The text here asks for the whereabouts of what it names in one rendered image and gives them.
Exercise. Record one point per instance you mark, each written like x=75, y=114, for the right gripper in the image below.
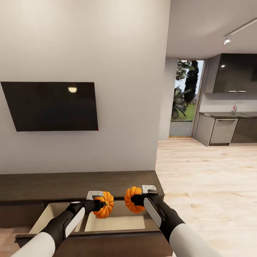
x=138, y=199

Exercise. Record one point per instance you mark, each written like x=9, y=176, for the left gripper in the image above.
x=95, y=205

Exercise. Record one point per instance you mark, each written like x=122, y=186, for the cabinet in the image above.
x=232, y=73
x=35, y=199

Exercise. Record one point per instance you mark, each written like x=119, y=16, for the pumpkin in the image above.
x=107, y=209
x=132, y=207

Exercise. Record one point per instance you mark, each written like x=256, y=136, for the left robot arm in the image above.
x=46, y=243

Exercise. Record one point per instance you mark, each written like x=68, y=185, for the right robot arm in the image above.
x=182, y=239

